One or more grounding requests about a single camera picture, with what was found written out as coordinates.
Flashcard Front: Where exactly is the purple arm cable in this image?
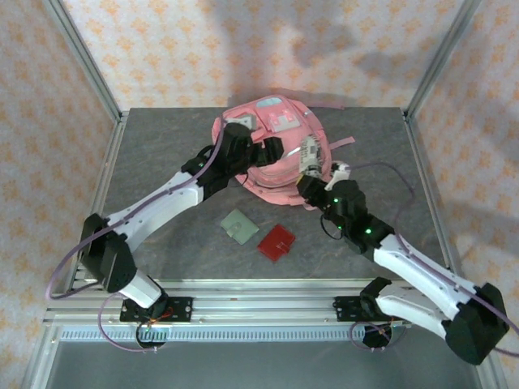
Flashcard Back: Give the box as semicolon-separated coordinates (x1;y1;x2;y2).
47;115;228;354
349;161;519;357

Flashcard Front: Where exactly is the pink student backpack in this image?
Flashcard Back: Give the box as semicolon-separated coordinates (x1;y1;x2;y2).
210;93;357;211

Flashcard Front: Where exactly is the slotted grey cable tray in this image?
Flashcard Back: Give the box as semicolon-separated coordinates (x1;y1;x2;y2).
60;326;406;344

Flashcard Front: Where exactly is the aluminium side rail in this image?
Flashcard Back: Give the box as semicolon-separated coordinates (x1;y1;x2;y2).
403;113;465;292
63;112;131;293

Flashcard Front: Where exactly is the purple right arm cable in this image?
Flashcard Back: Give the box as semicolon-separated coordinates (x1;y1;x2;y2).
349;161;519;357

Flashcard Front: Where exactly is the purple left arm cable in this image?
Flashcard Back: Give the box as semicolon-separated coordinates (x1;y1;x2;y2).
47;115;228;354

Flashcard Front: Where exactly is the pale green wallet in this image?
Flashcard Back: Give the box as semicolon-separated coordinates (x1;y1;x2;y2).
220;208;260;246

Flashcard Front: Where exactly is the aluminium frame post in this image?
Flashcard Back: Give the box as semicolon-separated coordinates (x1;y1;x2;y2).
405;0;483;119
42;0;122;122

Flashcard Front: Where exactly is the red wallet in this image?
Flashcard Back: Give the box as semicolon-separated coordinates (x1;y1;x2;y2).
257;224;297;263

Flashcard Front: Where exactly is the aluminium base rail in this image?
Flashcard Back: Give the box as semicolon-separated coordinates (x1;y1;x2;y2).
42;278;487;325

